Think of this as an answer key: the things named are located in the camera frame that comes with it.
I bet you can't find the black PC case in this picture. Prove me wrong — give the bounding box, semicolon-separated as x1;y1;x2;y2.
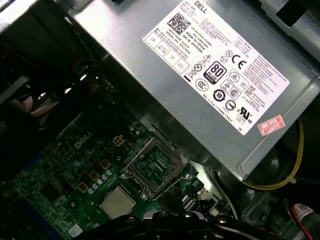
0;0;320;240

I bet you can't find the silver CPU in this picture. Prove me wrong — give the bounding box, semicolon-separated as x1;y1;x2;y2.
98;186;137;221

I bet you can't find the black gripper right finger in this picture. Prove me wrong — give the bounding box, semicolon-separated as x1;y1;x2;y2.
172;193;276;240

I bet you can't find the green motherboard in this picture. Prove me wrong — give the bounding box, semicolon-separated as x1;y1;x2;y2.
0;112;241;240

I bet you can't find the grey power supply unit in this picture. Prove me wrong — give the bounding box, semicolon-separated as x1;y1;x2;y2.
67;0;320;183

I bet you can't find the yellow wire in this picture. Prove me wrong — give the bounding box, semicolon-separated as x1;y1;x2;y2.
243;118;305;191

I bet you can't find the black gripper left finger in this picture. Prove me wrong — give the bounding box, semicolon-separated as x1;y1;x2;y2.
109;193;173;240

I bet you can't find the metal socket cover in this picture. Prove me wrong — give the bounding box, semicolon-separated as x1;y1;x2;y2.
121;136;189;196

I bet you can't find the blue board connector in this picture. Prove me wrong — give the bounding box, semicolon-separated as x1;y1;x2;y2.
24;151;45;180

